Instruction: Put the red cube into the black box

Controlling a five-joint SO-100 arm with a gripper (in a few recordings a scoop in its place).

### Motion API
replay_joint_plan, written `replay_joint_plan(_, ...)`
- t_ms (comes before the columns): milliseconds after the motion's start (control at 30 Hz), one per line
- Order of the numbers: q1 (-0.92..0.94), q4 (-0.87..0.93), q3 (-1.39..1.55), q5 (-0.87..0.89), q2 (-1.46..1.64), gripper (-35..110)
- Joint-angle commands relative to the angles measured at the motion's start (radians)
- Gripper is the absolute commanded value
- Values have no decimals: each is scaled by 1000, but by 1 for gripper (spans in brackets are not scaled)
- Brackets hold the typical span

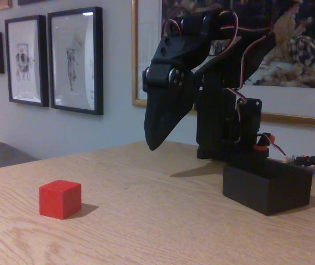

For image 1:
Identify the dark picture frame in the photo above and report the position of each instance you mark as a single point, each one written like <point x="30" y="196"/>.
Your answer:
<point x="33" y="1"/>

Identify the gold framed painting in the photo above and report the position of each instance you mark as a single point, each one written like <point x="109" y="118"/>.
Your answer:
<point x="298" y="55"/>

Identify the orange clamp knob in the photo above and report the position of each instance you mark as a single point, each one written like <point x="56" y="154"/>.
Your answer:
<point x="262" y="145"/>

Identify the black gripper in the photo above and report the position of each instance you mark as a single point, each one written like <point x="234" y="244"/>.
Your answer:
<point x="165" y="106"/>

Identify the red cube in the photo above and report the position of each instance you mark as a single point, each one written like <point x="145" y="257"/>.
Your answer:
<point x="59" y="200"/>

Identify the black box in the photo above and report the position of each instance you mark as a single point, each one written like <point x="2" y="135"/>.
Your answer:
<point x="268" y="191"/>

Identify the large black picture frame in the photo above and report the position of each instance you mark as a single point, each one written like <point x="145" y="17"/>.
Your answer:
<point x="74" y="60"/>

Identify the grey chair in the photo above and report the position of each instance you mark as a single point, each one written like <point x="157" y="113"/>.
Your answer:
<point x="0" y="156"/>

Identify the medium black picture frame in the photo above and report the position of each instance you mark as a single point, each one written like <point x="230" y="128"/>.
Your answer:
<point x="26" y="60"/>

